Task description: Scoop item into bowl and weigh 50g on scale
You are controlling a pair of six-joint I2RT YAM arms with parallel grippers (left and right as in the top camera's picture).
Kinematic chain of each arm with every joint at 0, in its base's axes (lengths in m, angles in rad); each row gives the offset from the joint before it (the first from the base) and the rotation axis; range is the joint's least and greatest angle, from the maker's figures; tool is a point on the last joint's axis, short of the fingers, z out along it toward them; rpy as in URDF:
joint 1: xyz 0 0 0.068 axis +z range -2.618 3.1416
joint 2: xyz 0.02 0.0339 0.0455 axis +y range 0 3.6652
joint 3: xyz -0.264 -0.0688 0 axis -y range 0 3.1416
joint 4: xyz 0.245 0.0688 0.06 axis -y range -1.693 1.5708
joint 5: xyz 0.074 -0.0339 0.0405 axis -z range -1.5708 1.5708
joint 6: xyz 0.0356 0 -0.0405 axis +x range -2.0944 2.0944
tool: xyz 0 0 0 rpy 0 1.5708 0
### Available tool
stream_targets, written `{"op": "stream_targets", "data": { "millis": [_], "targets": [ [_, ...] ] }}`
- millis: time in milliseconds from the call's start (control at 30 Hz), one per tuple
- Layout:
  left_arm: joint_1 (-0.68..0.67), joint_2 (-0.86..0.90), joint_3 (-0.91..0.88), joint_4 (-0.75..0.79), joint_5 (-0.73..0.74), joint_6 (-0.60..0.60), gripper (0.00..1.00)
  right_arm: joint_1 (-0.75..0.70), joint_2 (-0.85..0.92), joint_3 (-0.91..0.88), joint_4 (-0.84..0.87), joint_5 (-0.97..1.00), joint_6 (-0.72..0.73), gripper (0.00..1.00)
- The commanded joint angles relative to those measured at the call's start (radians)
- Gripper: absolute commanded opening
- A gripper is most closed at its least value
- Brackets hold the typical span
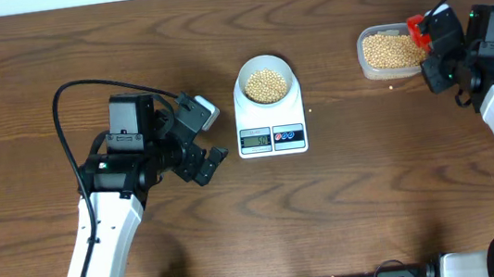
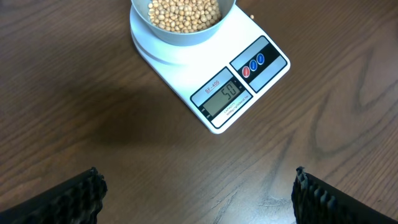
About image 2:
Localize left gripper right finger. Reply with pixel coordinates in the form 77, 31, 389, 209
291, 167, 397, 224

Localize pale grey round bowl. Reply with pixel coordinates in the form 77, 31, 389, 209
131, 0, 236, 46

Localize soybeans in bowl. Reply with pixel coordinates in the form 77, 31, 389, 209
147, 0, 222, 33

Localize white digital kitchen scale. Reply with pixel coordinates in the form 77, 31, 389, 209
130, 5, 290, 134

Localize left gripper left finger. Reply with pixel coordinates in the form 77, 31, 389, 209
1, 167, 108, 224

